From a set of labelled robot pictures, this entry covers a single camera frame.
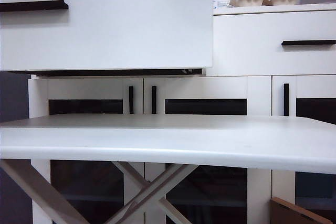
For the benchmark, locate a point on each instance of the white cabinet drawer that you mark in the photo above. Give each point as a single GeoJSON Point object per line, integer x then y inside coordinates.
{"type": "Point", "coordinates": [131, 24]}
{"type": "Point", "coordinates": [249, 51]}

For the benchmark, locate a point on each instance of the white glass-panel cabinet door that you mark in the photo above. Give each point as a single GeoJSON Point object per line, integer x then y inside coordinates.
{"type": "Point", "coordinates": [78, 89]}
{"type": "Point", "coordinates": [312, 86]}
{"type": "Point", "coordinates": [210, 87]}

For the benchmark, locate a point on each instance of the beige wooden table leg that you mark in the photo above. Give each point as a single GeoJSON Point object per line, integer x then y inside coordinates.
{"type": "Point", "coordinates": [164, 190]}
{"type": "Point", "coordinates": [35, 191]}
{"type": "Point", "coordinates": [130, 175]}

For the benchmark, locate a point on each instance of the brown cardboard piece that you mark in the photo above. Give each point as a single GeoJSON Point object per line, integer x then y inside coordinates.
{"type": "Point", "coordinates": [284, 213]}

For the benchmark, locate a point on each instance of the white sideboard cabinet frame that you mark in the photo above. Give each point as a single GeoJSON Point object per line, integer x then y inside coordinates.
{"type": "Point", "coordinates": [262, 9]}

